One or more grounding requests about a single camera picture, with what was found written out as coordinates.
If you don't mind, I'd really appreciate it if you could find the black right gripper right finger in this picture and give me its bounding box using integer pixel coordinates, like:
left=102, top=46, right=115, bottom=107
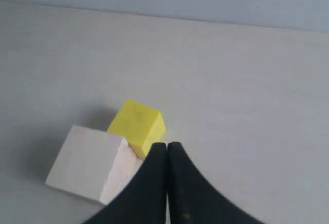
left=167, top=142, right=261, bottom=224

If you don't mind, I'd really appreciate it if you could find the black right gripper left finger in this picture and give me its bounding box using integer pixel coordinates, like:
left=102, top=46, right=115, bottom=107
left=85, top=142, right=167, bottom=224

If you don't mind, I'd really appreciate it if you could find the large wooden cube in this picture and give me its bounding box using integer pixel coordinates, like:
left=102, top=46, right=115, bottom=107
left=45, top=125, right=143, bottom=205

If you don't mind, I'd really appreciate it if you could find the yellow cube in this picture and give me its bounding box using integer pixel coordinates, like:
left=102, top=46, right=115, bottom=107
left=107, top=99, right=166, bottom=159

